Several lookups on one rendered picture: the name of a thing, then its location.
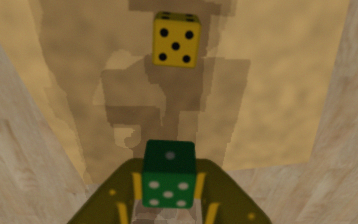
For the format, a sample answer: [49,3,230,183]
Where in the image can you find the green die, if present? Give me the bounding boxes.
[142,139,197,209]

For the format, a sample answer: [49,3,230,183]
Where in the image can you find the tan mat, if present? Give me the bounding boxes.
[0,0,350,185]

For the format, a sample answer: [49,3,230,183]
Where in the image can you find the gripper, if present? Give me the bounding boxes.
[67,158,272,224]

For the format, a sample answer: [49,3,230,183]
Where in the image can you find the yellow die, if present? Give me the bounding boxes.
[152,11,202,69]

